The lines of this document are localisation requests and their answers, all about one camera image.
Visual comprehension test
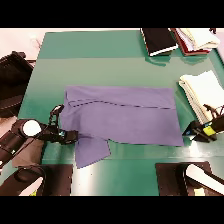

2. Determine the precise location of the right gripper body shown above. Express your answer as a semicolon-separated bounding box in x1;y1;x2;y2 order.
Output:
186;120;218;144

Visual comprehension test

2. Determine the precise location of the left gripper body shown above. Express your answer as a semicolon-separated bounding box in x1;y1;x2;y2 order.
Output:
57;129;80;145

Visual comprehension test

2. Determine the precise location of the purple T-shirt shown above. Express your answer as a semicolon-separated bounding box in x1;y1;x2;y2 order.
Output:
59;85;185;170

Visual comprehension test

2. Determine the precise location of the cream white garment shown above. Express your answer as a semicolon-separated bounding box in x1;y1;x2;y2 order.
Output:
177;69;224;125

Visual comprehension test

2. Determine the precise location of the black container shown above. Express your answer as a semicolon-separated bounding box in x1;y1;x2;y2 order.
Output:
0;50;35;119

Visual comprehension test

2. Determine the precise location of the dark red garment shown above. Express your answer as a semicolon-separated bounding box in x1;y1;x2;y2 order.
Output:
170;27;212;57

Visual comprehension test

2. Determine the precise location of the black garment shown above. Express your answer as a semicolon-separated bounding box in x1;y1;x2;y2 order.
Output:
140;27;180;57

